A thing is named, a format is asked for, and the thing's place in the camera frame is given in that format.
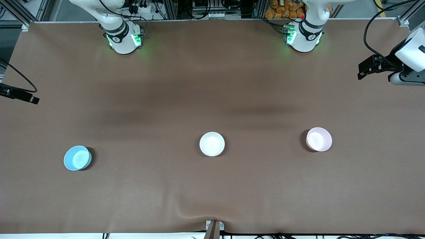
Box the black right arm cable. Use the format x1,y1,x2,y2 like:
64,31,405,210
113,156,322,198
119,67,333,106
0,59,38,93

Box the aluminium frame post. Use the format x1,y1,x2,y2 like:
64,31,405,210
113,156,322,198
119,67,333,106
164,0,178,20
254,0,266,19

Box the white bowl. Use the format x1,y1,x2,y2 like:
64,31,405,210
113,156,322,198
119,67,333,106
199,132,225,157

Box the pink bowl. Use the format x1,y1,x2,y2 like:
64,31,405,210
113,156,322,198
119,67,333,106
306,127,333,152

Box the metal table edge clamp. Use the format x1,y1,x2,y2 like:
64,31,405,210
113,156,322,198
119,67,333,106
205,220,225,239

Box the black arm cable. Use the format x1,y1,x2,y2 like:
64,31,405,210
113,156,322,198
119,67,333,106
364,0,409,68
0,59,38,93

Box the grey electronics box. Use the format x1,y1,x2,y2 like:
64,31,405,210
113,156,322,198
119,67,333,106
193,0,243,20

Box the orange snack packets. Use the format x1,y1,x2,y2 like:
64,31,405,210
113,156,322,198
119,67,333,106
265,0,306,19

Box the white power strip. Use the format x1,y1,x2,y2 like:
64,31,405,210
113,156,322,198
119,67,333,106
131,0,158,14

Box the aluminium frame beam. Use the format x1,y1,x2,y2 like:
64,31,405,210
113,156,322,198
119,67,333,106
0,0,50,27
397,0,425,27

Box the blue bowl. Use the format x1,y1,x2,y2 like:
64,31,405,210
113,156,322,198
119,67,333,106
64,145,92,171

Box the brown table mat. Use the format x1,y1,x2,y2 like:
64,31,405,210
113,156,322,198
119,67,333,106
0,18,425,234

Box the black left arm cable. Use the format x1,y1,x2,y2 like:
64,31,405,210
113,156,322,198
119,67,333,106
364,0,409,68

